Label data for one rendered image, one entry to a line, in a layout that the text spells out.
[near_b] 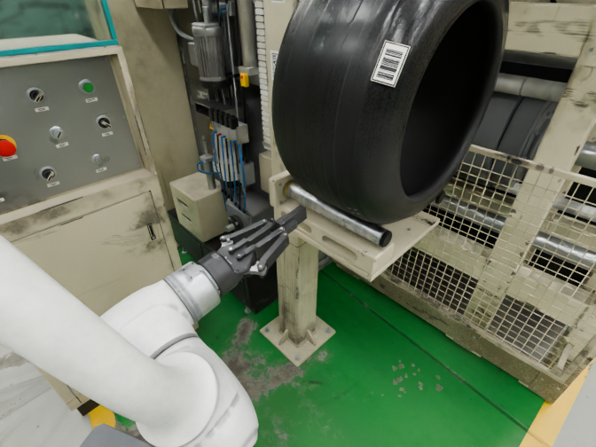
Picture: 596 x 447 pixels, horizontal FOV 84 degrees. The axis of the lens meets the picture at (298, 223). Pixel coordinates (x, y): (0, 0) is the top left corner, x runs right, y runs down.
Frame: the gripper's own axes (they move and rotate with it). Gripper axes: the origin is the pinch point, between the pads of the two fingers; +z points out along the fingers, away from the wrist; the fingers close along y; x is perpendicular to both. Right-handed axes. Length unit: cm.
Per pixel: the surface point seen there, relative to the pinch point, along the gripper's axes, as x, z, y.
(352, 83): -24.2, 12.1, -5.6
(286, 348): 102, 9, 30
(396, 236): 25.9, 33.1, -5.5
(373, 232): 12.7, 18.6, -7.3
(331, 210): 12.7, 18.5, 6.2
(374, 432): 104, 9, -20
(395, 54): -28.1, 16.2, -10.5
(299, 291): 67, 19, 27
